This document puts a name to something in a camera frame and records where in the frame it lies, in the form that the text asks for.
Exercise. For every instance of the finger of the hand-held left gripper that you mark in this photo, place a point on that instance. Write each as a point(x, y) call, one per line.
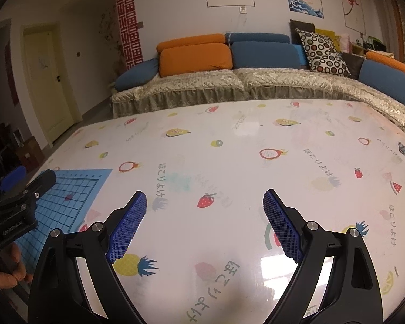
point(42, 182)
point(11, 180)

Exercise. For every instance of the dark brown pillow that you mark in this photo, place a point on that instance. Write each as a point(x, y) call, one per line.
point(302, 25)

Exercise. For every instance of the orange patterned curtain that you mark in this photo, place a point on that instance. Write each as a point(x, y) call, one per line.
point(401, 27)

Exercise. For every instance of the blue sofa bolster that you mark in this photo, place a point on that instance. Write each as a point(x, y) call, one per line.
point(136, 74)

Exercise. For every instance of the yellow pillow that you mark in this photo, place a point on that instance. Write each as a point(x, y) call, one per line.
point(332, 35)

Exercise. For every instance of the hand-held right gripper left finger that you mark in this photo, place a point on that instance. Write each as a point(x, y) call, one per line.
point(128, 226)

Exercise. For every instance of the wall switch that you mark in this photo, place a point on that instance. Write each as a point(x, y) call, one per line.
point(243, 9)

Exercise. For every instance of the red patterned wall decal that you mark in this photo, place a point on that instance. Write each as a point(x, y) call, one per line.
point(130, 27)

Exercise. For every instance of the wooden shelf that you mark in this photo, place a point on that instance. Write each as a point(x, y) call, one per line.
point(371, 47)

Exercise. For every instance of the red brushstroke wall poster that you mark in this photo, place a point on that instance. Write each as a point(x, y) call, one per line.
point(351, 6)

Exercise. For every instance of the light blue pillow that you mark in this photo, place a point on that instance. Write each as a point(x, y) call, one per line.
point(302, 55)

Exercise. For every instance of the blue grid mat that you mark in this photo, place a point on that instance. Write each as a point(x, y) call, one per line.
point(74, 189)

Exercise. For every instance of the person's left hand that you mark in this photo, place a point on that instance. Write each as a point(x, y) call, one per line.
point(15, 273)

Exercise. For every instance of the cardboard box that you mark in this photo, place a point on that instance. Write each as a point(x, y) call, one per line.
point(30, 155)

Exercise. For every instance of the circle print pillow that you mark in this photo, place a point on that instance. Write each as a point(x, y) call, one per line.
point(324, 54)

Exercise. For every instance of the pale yellow door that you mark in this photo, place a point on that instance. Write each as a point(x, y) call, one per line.
point(50, 84)

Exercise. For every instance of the wide blue sofa cushion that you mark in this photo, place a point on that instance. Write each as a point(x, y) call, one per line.
point(388, 84)

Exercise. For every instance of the sofa with beige quilted cover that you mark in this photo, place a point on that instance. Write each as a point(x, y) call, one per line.
point(239, 84)

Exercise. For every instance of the pink pillow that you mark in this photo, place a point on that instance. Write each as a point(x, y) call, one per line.
point(345, 42)

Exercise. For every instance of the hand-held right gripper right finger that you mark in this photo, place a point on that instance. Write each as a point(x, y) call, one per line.
point(283, 226)

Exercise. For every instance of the textured orange sofa cushion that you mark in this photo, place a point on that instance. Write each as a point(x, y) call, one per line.
point(391, 62)

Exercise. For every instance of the brown leather pillow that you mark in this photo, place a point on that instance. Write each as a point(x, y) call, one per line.
point(352, 64)

